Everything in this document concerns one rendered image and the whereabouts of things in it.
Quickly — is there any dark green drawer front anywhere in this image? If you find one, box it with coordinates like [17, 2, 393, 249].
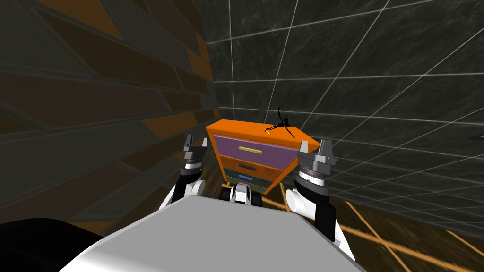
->
[224, 168, 274, 192]

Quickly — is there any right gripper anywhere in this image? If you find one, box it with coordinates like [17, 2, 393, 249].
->
[296, 138, 338, 177]

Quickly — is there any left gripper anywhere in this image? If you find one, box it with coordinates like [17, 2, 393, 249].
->
[183, 134, 208, 164]

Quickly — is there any black twig-shaped ornament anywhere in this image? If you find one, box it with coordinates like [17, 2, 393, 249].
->
[264, 105, 297, 139]

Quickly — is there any orange drawer cabinet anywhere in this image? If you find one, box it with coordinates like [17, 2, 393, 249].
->
[206, 119, 322, 196]

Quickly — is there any orange drawer front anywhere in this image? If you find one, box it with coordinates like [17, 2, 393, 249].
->
[219, 155, 285, 182]

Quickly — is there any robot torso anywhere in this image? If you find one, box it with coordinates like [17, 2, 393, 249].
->
[58, 183, 367, 272]

